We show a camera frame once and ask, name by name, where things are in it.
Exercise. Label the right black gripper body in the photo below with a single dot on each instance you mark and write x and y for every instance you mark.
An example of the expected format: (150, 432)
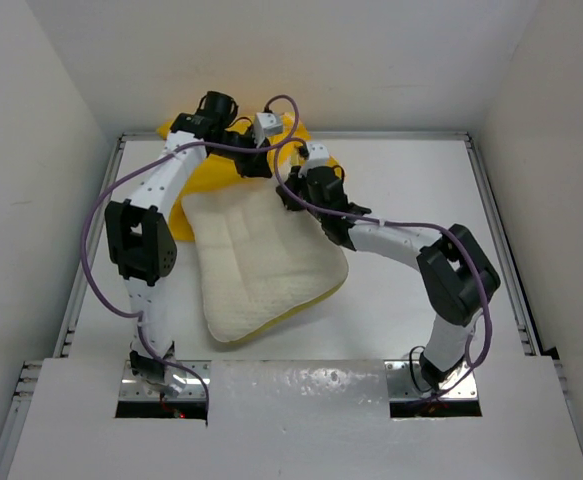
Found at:
(309, 198)

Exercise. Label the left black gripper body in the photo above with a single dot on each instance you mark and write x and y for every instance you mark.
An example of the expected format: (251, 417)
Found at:
(248, 141)

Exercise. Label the yellow pillowcase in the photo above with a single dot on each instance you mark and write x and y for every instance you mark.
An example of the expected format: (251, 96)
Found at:
(217, 173)

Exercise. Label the cream quilted pillow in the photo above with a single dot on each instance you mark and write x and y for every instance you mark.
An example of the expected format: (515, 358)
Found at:
(259, 262)

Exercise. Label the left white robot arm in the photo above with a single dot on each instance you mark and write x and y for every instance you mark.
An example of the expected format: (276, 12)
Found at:
(140, 242)

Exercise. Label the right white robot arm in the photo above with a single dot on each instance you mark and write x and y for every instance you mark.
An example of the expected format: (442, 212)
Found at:
(458, 277)

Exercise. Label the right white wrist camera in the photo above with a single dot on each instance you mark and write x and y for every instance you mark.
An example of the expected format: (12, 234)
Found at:
(317, 155)

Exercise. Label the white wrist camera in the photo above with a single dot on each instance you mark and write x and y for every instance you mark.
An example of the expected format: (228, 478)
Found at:
(317, 155)
(265, 125)

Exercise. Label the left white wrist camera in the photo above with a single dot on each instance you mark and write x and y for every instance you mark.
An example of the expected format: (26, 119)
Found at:
(265, 125)

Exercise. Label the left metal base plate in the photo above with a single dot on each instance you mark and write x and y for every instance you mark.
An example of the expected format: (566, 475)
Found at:
(178, 385)

